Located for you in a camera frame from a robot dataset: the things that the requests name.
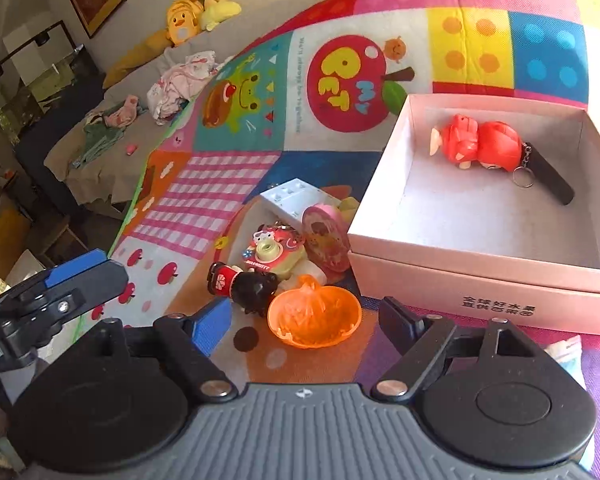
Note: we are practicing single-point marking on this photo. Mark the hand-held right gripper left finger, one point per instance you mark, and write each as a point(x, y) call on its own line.
point(212, 321)

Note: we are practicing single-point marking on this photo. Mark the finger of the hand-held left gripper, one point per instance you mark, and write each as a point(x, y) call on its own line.
point(77, 265)

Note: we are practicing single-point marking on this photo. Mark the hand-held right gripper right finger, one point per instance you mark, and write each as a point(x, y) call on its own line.
point(400, 322)

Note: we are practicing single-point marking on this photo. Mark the small red and black figurine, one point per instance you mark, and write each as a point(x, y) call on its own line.
point(252, 290)

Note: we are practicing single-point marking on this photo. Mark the orange pumpkin container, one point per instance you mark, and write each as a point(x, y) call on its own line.
point(312, 315)

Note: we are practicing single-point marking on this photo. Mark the pink and yellow toy camera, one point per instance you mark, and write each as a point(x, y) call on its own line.
point(275, 255)

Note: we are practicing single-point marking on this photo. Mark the pink cardboard box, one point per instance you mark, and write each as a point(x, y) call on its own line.
point(480, 220)

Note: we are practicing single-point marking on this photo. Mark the blue and white mask packet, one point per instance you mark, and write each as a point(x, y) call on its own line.
point(567, 357)

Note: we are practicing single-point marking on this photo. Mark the pale yellow small toy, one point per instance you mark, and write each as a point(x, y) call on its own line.
point(347, 208)

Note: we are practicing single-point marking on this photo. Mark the green cloth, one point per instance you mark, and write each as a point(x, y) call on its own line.
point(97, 137)

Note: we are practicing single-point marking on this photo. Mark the colourful cartoon play mat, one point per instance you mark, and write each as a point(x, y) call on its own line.
point(230, 180)

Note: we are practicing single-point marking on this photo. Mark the small white box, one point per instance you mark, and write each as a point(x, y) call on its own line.
point(290, 197)

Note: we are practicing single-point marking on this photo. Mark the pink cloth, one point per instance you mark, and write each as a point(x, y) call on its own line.
point(122, 112)

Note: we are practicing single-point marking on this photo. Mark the dark glass cabinet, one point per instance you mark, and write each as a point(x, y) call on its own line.
point(35, 80)

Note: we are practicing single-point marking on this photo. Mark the grey sofa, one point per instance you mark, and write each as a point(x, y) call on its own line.
point(130, 75)

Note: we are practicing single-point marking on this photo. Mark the pile of pink-white clothes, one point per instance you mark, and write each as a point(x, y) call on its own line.
point(180, 80)

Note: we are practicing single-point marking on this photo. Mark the yellow duck plush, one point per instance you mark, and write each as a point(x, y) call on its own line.
point(182, 25)

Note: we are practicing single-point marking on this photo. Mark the yellow-green dog plush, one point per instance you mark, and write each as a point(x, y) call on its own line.
point(220, 10)

